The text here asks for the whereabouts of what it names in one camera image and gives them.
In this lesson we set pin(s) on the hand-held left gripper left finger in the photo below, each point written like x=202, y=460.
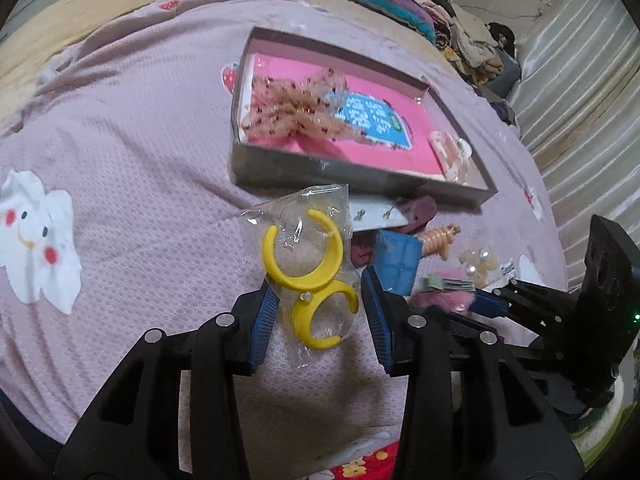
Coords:
x=262, y=325

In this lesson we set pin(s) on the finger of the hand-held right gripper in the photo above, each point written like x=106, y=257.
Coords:
x=525, y=357
x=487, y=305

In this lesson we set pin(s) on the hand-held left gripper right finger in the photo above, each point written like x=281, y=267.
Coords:
x=375, y=320

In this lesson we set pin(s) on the pearl hair clip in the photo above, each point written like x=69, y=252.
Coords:
x=480, y=262

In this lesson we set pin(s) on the bagged yellow hoop earrings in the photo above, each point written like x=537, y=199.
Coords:
x=320, y=265

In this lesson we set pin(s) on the maroon hair clip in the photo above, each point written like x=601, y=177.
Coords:
x=420, y=210

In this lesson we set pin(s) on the shallow grey box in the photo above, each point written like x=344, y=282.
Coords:
x=280, y=165

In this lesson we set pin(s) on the pink fluffy hair accessory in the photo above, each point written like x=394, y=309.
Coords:
x=450, y=302

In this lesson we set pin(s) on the green hair clip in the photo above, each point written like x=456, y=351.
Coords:
x=445, y=284

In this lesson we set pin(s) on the blue box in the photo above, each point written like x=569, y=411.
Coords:
x=395, y=260

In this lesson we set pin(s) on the peach spiral hair clip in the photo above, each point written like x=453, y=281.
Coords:
x=435, y=241

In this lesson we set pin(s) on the white earring card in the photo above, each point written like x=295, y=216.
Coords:
x=372, y=212

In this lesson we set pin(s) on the green cloth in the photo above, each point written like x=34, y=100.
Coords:
x=607, y=430

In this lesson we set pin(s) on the red floral cloth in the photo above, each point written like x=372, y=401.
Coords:
x=365, y=465

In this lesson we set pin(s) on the beige hair claw clip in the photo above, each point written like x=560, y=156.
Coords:
x=450, y=155

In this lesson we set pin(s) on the white striped curtain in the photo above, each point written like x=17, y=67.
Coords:
x=575, y=110

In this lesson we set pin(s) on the pink dotted mesh bow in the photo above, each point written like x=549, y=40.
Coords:
x=290, y=105

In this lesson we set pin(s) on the pile of clothes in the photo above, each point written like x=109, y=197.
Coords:
x=475, y=45

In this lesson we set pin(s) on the striped fleece blanket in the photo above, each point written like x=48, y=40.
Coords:
x=385, y=5

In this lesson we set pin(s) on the beige bed sheet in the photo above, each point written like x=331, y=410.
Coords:
x=30, y=45

